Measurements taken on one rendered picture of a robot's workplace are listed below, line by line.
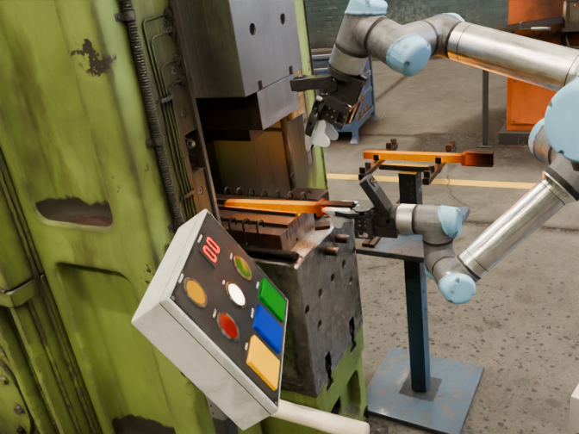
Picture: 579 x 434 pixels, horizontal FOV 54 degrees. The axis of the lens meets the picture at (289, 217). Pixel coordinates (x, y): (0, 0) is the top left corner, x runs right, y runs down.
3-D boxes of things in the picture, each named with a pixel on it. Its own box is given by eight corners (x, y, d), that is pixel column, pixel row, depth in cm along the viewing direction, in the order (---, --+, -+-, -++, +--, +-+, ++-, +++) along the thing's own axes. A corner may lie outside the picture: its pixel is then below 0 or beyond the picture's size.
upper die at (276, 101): (299, 108, 156) (295, 72, 152) (263, 130, 140) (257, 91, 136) (178, 108, 176) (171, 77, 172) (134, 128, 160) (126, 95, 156)
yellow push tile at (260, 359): (280, 361, 105) (254, 333, 103) (277, 389, 98) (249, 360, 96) (273, 365, 106) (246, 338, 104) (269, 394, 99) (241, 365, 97)
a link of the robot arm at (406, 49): (449, 34, 109) (407, 9, 114) (412, 46, 103) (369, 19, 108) (435, 71, 114) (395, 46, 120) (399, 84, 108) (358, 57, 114)
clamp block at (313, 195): (331, 207, 180) (329, 189, 177) (320, 219, 173) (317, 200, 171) (297, 205, 185) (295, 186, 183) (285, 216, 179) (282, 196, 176)
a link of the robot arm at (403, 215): (409, 212, 141) (419, 198, 147) (392, 211, 143) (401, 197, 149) (412, 238, 144) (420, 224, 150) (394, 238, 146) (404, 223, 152)
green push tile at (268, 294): (286, 300, 123) (264, 276, 121) (284, 321, 116) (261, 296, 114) (280, 304, 124) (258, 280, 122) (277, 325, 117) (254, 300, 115)
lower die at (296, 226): (314, 224, 170) (311, 198, 167) (283, 257, 155) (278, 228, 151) (201, 213, 190) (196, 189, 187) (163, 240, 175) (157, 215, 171)
